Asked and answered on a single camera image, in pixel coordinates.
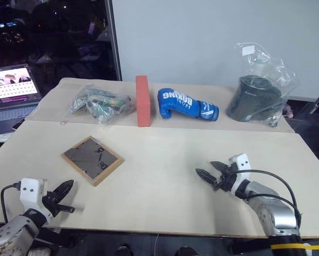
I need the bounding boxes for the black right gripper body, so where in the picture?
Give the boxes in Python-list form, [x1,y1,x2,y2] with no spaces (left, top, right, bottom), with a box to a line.
[215,165,240,193]

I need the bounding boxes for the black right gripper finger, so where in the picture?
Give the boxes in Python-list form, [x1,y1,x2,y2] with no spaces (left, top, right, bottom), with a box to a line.
[210,161,230,174]
[195,168,221,188]

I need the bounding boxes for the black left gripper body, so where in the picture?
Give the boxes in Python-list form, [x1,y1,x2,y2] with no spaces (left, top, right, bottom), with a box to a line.
[42,190,62,218]

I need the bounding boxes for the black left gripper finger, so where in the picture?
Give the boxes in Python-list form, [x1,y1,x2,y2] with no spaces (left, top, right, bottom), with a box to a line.
[57,204,76,213]
[53,180,75,201]

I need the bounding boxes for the laptop computer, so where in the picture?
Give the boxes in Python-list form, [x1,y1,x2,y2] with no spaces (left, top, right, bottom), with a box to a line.
[0,63,43,137]

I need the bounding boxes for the white shoe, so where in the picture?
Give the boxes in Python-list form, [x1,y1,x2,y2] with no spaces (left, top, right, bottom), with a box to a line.
[28,247,52,256]

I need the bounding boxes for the dark rounded shoe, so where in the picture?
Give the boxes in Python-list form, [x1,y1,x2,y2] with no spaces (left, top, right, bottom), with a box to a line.
[178,246,200,256]
[116,245,133,256]

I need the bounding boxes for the blue boxing glove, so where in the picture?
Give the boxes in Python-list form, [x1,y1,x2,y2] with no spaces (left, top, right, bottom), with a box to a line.
[157,87,219,122]

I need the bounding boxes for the pink small object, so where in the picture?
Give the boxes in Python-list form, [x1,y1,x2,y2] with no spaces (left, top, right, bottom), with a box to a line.
[282,103,295,118]

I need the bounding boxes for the plastic bag of green items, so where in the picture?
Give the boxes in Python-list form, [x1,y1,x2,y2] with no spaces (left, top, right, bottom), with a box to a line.
[69,84,136,125]

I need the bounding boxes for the red brick block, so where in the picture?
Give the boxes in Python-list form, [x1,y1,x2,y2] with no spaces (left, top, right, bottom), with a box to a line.
[135,75,152,127]

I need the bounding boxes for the dark item in plastic bag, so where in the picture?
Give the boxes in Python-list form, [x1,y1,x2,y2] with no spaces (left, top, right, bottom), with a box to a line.
[226,42,300,128]

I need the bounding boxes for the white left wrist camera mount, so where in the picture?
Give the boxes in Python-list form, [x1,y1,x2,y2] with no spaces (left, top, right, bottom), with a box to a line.
[19,178,53,218]

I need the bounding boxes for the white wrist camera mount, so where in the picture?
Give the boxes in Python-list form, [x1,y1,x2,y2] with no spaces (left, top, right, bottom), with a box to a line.
[19,178,53,218]
[228,153,252,193]

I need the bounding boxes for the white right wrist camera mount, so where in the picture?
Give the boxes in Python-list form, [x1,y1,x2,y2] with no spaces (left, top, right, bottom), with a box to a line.
[228,153,252,193]

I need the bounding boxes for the wooden framed dark tile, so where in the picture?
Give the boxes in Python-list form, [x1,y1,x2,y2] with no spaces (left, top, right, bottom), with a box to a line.
[61,135,125,187]

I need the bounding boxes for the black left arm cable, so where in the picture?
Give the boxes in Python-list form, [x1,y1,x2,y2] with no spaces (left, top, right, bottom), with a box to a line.
[0,182,22,223]

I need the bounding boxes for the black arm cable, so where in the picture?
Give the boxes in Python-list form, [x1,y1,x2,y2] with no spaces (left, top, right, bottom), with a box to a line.
[0,182,22,223]
[235,170,302,227]

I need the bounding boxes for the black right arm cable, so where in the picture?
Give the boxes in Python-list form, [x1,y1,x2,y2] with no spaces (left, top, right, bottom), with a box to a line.
[235,170,302,227]

